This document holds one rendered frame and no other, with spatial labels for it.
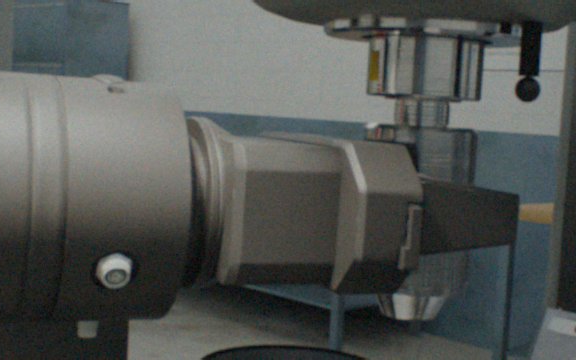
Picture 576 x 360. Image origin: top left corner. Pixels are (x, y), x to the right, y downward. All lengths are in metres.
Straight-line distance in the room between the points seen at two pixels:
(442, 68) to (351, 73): 5.82
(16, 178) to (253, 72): 6.58
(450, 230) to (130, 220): 0.13
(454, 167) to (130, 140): 0.13
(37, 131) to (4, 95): 0.02
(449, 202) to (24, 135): 0.16
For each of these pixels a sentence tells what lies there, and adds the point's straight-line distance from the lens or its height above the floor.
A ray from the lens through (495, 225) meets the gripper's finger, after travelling 0.40.
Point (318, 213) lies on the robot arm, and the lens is 0.35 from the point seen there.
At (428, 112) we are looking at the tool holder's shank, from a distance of 0.40.
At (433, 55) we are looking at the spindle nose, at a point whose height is 1.30.
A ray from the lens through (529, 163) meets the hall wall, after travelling 5.37.
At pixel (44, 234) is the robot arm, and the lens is 0.32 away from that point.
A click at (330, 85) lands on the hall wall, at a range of 6.33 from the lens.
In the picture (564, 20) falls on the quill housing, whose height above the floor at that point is 1.31.
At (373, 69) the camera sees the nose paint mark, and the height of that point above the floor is 1.29.
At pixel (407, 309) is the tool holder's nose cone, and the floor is 1.19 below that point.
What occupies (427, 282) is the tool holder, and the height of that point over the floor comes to 1.21.
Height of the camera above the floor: 1.27
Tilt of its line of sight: 4 degrees down
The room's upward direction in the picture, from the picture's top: 3 degrees clockwise
